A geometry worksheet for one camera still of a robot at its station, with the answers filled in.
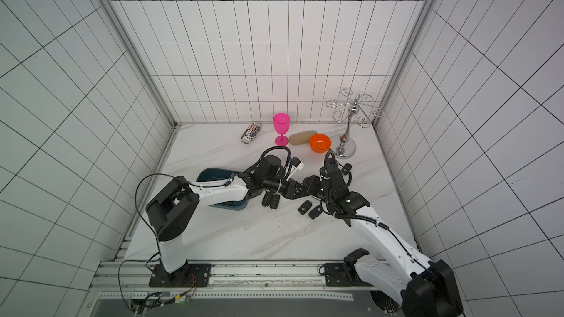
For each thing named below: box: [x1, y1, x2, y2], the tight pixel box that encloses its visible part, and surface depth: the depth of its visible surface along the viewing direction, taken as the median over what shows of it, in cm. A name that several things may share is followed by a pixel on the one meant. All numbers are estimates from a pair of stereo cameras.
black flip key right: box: [269, 193, 280, 210], surface depth 91 cm
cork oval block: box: [288, 130, 318, 146], surface depth 112 cm
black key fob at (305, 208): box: [298, 200, 313, 216], surface depth 89 cm
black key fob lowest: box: [308, 204, 324, 220], surface depth 89 cm
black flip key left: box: [262, 189, 273, 207], surface depth 91 cm
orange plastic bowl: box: [309, 133, 332, 154], surface depth 109 cm
